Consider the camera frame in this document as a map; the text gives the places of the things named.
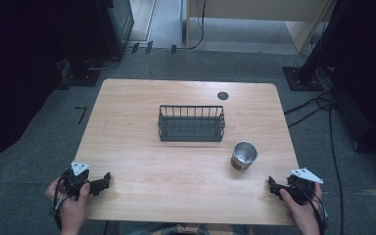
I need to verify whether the person's clothing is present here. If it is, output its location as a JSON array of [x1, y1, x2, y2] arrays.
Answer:
[[119, 221, 253, 235]]

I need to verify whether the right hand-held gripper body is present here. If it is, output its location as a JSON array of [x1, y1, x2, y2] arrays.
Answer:
[[286, 167, 324, 207]]

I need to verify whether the dark cabinet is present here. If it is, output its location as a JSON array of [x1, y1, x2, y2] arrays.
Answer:
[[95, 0, 135, 61]]

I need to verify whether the metal cup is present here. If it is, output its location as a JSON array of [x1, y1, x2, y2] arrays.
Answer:
[[230, 140, 259, 171]]

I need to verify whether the black wire basket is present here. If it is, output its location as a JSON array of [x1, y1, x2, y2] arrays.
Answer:
[[157, 104, 226, 143]]

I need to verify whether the right hand-held gripper cable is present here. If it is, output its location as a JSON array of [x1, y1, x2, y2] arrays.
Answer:
[[298, 182, 329, 235]]

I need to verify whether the black metal stand with base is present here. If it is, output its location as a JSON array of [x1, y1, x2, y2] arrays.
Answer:
[[282, 0, 351, 92], [61, 58, 102, 88]]

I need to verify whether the black floor cable bundle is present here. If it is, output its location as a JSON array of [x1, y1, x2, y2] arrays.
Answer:
[[283, 92, 336, 128]]

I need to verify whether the person's right hand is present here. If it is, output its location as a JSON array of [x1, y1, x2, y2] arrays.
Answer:
[[278, 182, 324, 226]]

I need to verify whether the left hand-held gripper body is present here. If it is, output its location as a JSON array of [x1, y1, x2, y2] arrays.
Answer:
[[60, 161, 92, 201]]

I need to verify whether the dark curtain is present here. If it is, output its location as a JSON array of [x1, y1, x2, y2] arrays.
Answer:
[[0, 0, 101, 172], [319, 0, 376, 168]]

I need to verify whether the left hand-held gripper cable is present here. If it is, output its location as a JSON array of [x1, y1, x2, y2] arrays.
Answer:
[[49, 175, 69, 231]]

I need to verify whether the grey floor cable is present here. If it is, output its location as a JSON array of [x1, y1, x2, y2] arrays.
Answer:
[[84, 56, 122, 71]]

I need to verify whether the light wooden furniture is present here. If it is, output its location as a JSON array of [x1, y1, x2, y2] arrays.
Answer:
[[185, 0, 337, 55]]

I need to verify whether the black hanging cable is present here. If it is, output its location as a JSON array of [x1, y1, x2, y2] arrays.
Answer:
[[187, 0, 208, 51]]

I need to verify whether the person's left hand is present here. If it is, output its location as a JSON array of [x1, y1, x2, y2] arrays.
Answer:
[[44, 178, 91, 228]]

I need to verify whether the hand-held gripper cable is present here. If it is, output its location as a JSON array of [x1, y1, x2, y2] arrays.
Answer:
[[49, 175, 69, 231], [298, 182, 329, 235]]

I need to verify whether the long black floor cable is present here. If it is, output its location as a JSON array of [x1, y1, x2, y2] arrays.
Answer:
[[327, 104, 346, 235]]

